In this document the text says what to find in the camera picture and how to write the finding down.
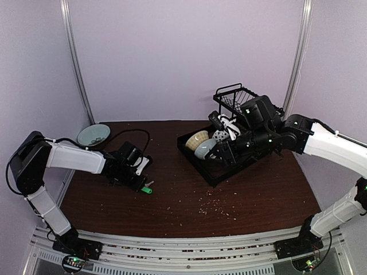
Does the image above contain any right corner metal post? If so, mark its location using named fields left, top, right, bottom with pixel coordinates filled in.
left=283, top=0, right=313, bottom=118

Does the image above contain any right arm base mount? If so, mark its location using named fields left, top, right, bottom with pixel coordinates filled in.
left=274, top=215, right=324, bottom=260

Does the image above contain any pale green plate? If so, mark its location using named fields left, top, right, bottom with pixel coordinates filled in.
left=77, top=124, right=111, bottom=147

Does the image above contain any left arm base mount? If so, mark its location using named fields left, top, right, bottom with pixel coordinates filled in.
left=52, top=228, right=103, bottom=274

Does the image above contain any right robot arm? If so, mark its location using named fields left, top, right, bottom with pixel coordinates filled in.
left=208, top=95, right=366, bottom=253

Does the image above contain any corner metal post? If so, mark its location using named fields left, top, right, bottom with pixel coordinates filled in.
left=60, top=0, right=95, bottom=125
left=283, top=0, right=313, bottom=118

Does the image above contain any yellow dotted bowl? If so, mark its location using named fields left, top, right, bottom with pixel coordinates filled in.
left=185, top=130, right=209, bottom=151

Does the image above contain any left corner metal post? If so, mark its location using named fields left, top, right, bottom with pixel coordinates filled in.
left=60, top=0, right=95, bottom=125

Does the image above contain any black braided cable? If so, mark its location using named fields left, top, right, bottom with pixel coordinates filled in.
left=5, top=129, right=151, bottom=195

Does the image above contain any black wire dish rack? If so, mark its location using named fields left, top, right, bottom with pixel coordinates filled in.
left=177, top=82, right=285, bottom=188

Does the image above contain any grey striped bowl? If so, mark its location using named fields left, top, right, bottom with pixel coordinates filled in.
left=194, top=138, right=217, bottom=160

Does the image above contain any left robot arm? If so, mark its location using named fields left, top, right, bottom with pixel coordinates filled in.
left=5, top=131, right=153, bottom=254

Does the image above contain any green tagged key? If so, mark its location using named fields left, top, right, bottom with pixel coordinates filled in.
left=141, top=180, right=154, bottom=194

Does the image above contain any aluminium rail frame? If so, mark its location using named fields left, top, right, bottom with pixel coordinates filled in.
left=25, top=226, right=352, bottom=275

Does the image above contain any black white patterned bowl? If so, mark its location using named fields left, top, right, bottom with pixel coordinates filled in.
left=212, top=130, right=229, bottom=142

